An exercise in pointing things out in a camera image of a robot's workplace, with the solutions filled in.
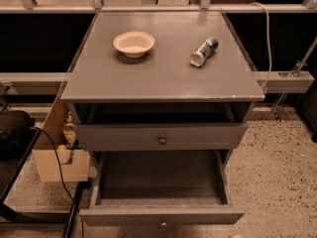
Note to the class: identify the grey drawer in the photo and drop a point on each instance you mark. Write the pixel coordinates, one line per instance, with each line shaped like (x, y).
(161, 137)
(160, 188)

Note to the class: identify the grey top drawer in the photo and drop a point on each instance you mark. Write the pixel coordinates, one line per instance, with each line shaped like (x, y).
(161, 137)

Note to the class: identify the grey wooden drawer cabinet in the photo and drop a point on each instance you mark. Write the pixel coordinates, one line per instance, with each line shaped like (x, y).
(162, 86)

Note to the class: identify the silver blue drink can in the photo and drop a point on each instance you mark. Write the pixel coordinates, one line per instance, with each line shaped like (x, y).
(204, 52)

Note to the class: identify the cardboard box with items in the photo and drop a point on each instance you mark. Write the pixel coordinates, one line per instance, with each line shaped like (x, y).
(54, 160)

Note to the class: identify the black side table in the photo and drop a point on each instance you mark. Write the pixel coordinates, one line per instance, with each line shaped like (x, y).
(9, 171)

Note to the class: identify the black bag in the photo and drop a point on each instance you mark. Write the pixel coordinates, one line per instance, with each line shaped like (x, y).
(14, 123)

